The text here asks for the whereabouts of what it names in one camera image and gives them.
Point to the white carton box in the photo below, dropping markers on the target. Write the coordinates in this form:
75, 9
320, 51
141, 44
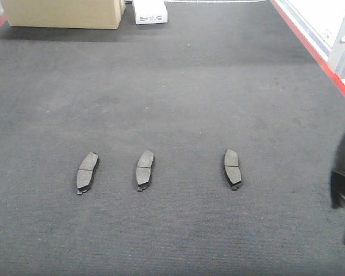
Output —
150, 12

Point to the cardboard box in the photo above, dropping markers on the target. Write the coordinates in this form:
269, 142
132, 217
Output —
83, 14

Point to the red conveyor side rail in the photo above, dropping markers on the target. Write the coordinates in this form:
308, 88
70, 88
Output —
310, 48

